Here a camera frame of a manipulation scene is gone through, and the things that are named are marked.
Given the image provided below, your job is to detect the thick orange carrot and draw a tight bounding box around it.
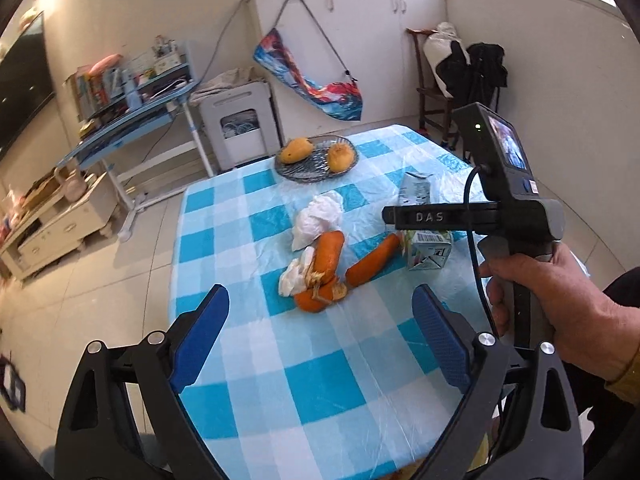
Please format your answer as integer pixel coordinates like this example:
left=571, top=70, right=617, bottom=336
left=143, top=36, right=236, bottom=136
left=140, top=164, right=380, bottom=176
left=312, top=231, right=346, bottom=286

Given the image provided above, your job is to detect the orange peel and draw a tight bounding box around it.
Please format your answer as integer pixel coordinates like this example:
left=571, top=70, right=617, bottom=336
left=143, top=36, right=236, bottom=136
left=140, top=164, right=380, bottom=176
left=294, top=280, right=349, bottom=314

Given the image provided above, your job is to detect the pink plush toy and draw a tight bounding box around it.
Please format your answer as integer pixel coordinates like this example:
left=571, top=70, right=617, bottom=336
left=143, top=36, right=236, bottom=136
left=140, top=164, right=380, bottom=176
left=89, top=54, right=124, bottom=75

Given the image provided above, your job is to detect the speckled yellow mango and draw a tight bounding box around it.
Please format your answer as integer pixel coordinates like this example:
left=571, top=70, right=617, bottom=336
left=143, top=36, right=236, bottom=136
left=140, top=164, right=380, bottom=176
left=327, top=142, right=357, bottom=172

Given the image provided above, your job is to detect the row of books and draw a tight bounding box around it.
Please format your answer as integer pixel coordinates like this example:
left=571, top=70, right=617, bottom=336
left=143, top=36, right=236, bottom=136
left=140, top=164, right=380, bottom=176
left=65, top=67, right=126, bottom=121

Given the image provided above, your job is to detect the white tissue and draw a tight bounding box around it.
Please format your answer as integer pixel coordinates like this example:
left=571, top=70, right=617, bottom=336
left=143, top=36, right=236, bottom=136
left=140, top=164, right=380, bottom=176
left=291, top=191, right=346, bottom=252
left=278, top=246, right=317, bottom=297

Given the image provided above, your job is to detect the dark wooden chair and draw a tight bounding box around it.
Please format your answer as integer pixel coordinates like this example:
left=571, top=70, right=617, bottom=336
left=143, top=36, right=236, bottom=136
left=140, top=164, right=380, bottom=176
left=406, top=27, right=461, bottom=143

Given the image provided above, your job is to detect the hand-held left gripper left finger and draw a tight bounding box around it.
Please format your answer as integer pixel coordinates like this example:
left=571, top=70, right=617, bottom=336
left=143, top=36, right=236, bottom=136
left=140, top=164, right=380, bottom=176
left=54, top=284, right=231, bottom=480

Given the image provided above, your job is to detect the blue checked tablecloth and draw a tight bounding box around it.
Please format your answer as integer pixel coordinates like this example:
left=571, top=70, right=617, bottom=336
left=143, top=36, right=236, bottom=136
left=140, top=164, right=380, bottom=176
left=170, top=124, right=591, bottom=480

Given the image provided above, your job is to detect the pink kettlebell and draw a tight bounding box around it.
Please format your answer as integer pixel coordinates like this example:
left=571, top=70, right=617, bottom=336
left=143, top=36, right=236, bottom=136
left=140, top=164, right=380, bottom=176
left=54, top=166, right=91, bottom=201

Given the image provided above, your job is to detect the black folding chair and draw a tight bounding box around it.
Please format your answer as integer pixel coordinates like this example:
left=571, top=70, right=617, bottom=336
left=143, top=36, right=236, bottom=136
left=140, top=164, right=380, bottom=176
left=440, top=42, right=508, bottom=151

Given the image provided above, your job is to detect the white step stool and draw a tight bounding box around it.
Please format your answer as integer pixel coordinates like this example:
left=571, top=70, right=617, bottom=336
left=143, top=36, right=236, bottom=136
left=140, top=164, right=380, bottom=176
left=199, top=80, right=273, bottom=171

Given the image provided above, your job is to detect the dark ribbed glass plate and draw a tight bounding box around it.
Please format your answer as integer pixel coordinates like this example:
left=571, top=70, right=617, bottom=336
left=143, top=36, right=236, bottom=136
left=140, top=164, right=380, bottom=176
left=274, top=135, right=359, bottom=182

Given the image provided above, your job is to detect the black flat television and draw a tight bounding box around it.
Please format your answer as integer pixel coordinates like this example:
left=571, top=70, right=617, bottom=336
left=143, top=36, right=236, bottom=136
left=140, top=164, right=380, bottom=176
left=0, top=10, right=56, bottom=161

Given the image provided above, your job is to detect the white television cabinet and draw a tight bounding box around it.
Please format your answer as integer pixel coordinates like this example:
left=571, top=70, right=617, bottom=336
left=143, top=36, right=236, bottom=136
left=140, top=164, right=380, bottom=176
left=0, top=172, right=121, bottom=281

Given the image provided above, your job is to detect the white sack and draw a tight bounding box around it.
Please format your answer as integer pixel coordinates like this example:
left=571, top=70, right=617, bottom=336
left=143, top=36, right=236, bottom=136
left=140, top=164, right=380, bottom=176
left=424, top=21, right=471, bottom=98

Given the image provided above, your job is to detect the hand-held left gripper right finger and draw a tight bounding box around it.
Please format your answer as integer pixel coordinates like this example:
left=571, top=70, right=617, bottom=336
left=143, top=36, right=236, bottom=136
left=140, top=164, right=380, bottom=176
left=411, top=284, right=586, bottom=480

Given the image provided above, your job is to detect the dark-spotted yellow mango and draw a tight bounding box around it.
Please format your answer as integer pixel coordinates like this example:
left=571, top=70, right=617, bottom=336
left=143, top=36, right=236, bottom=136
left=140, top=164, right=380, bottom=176
left=279, top=137, right=314, bottom=165

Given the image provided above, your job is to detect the slim orange carrot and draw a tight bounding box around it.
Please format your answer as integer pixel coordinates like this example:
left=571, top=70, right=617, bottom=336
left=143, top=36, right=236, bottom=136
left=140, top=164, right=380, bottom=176
left=345, top=233, right=402, bottom=287

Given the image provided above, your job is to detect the white cupboard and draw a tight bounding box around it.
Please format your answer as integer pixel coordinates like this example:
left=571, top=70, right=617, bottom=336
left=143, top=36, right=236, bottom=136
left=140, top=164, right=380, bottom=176
left=246, top=0, right=448, bottom=126

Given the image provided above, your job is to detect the light blue milk carton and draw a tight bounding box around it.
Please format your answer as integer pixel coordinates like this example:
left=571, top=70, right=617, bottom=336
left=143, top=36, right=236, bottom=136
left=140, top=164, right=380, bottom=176
left=402, top=229, right=453, bottom=272
left=397, top=171, right=433, bottom=207

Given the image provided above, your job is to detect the blue study desk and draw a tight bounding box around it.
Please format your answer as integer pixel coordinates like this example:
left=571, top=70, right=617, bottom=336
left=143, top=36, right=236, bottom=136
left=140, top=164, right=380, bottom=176
left=56, top=42, right=216, bottom=241

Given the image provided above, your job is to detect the person's right hand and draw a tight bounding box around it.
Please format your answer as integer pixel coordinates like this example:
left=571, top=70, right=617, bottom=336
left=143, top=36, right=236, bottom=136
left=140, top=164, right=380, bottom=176
left=479, top=242, right=640, bottom=383

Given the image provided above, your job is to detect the colourful strap bag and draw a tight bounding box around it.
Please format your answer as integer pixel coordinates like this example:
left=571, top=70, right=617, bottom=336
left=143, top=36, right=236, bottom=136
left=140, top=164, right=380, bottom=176
left=252, top=0, right=363, bottom=122

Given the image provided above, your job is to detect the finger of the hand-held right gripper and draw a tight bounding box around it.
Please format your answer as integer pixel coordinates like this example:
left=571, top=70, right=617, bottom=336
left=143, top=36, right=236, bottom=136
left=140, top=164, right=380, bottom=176
left=382, top=202, right=501, bottom=233

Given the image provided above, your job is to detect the beige crumpled cloth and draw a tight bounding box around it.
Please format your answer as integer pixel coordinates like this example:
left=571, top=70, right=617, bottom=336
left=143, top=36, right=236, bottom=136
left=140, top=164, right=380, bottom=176
left=189, top=67, right=266, bottom=106

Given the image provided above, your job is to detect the person's right forearm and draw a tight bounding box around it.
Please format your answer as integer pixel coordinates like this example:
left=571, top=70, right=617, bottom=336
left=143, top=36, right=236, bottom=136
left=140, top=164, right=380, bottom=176
left=602, top=340, right=640, bottom=411

